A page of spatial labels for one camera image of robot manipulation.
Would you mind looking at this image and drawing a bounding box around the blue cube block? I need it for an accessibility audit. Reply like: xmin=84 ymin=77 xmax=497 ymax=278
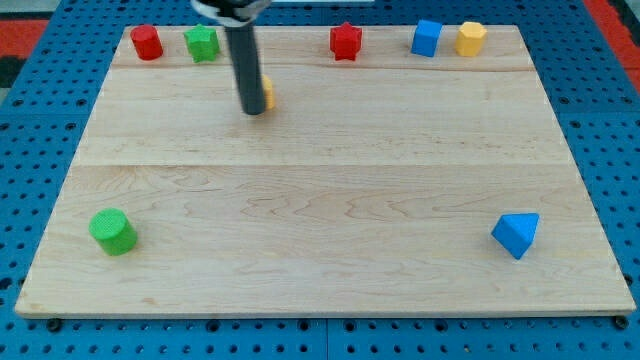
xmin=411 ymin=20 xmax=443 ymax=57

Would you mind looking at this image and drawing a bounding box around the red cylinder block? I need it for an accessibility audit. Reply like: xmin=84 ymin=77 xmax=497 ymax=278
xmin=130 ymin=24 xmax=163 ymax=61

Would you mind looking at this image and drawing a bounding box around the yellow heart block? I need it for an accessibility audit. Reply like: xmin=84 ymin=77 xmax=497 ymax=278
xmin=262 ymin=75 xmax=275 ymax=110

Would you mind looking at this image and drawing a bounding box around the green cylinder block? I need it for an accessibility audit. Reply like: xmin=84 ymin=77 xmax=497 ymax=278
xmin=88 ymin=208 xmax=138 ymax=256

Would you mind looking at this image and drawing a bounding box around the wooden board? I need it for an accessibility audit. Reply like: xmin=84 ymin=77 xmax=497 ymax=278
xmin=15 ymin=25 xmax=636 ymax=319

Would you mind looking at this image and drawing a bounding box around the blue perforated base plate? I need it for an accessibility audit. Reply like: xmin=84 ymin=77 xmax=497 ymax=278
xmin=1 ymin=0 xmax=639 ymax=359

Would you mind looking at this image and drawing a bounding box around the red star block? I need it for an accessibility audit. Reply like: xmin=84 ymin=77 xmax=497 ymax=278
xmin=329 ymin=22 xmax=363 ymax=61

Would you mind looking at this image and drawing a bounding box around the green star block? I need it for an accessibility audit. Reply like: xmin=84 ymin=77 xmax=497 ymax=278
xmin=184 ymin=24 xmax=220 ymax=63

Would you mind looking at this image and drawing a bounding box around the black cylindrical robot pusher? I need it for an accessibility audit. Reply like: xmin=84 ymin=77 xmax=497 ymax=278
xmin=190 ymin=0 xmax=272 ymax=115

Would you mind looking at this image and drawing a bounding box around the yellow hexagon block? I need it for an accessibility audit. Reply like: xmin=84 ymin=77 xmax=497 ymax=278
xmin=454 ymin=21 xmax=488 ymax=57

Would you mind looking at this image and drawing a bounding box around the blue triangular prism block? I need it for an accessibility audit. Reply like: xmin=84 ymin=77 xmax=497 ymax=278
xmin=491 ymin=213 xmax=540 ymax=260

